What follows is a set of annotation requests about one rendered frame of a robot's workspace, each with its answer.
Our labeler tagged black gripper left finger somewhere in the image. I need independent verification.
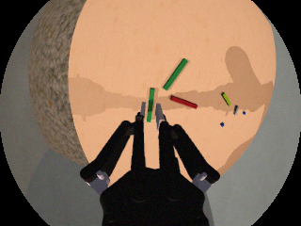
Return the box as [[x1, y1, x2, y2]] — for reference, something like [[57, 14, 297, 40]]
[[80, 102, 148, 202]]

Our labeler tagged red rod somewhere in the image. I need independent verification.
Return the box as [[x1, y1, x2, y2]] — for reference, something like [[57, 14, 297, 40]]
[[170, 95, 198, 109]]

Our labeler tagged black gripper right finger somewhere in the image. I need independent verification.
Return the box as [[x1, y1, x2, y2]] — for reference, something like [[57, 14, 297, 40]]
[[155, 103, 220, 202]]

